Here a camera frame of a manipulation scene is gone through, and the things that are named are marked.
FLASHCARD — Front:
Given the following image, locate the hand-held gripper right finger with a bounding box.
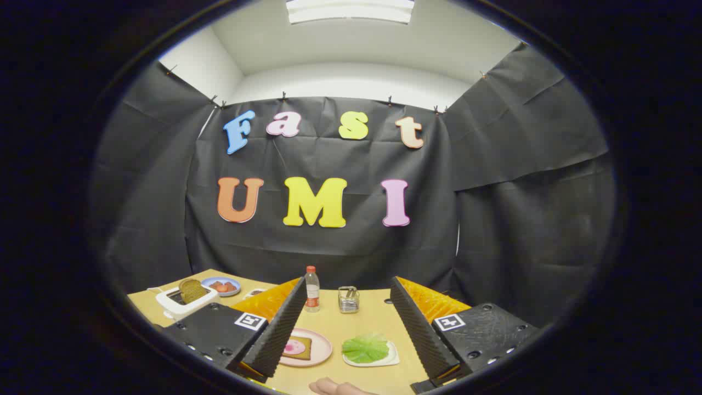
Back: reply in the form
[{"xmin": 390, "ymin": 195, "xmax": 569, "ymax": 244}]
[{"xmin": 389, "ymin": 276, "xmax": 541, "ymax": 394}]

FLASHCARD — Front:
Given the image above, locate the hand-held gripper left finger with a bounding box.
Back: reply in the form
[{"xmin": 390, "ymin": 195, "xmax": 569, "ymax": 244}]
[{"xmin": 162, "ymin": 277, "xmax": 308, "ymax": 383}]

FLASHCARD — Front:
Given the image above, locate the green lettuce leaf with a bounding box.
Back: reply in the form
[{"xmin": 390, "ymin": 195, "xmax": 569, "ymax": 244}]
[{"xmin": 342, "ymin": 332, "xmax": 390, "ymax": 364}]

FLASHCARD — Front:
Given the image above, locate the round-topped toast slice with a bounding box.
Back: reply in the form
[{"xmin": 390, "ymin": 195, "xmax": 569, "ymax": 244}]
[{"xmin": 179, "ymin": 279, "xmax": 210, "ymax": 304}]

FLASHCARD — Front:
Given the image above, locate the square bread slice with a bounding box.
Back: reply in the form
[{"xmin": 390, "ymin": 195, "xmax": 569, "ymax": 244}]
[{"xmin": 282, "ymin": 336, "xmax": 313, "ymax": 361}]

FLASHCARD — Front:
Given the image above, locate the white square plate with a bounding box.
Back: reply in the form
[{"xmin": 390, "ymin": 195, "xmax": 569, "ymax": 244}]
[{"xmin": 342, "ymin": 340, "xmax": 400, "ymax": 368}]

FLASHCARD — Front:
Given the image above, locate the pink round plate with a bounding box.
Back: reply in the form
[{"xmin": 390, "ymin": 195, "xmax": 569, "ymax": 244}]
[{"xmin": 279, "ymin": 328, "xmax": 333, "ymax": 368}]

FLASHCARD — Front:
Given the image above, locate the clear bottle with red cap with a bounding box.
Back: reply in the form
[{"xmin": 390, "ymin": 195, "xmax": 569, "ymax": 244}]
[{"xmin": 304, "ymin": 266, "xmax": 321, "ymax": 313}]

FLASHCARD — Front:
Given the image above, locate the blue round plate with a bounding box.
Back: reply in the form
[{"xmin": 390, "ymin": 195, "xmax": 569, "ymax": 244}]
[{"xmin": 201, "ymin": 276, "xmax": 241, "ymax": 297}]

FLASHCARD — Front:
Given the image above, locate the black backdrop cloth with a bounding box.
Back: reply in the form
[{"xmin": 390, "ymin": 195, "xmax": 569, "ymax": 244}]
[{"xmin": 90, "ymin": 43, "xmax": 618, "ymax": 330}]

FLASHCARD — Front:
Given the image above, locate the white toaster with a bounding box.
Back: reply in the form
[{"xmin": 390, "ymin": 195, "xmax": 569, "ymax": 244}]
[{"xmin": 155, "ymin": 285, "xmax": 220, "ymax": 320}]

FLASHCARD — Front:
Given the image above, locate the ceiling light panel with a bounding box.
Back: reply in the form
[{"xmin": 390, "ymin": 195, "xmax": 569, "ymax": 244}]
[{"xmin": 285, "ymin": 0, "xmax": 416, "ymax": 25}]

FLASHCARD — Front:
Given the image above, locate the wire mesh utensil holder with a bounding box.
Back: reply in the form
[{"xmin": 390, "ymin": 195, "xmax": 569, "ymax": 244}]
[{"xmin": 338, "ymin": 286, "xmax": 360, "ymax": 314}]

